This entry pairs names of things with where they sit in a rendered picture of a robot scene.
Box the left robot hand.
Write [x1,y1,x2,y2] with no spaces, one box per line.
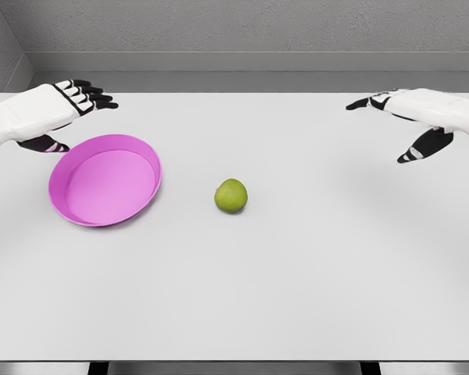
[8,79,120,154]

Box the pink round plate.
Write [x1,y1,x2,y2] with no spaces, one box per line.
[48,134,163,228]

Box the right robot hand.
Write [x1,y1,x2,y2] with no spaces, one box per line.
[345,87,467,165]

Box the green apple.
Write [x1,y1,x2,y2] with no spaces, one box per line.
[213,178,248,214]

